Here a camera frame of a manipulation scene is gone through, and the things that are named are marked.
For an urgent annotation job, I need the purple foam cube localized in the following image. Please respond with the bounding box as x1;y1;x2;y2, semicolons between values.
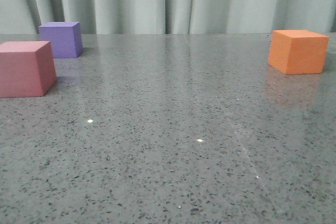
38;22;83;58

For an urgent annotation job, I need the pale green curtain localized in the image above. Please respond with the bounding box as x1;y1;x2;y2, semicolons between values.
1;0;335;34

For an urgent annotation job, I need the orange foam cube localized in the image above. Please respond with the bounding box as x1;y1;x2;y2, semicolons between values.
268;30;329;74

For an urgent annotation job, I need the pink foam cube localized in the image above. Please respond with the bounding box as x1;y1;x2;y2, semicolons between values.
1;41;57;98

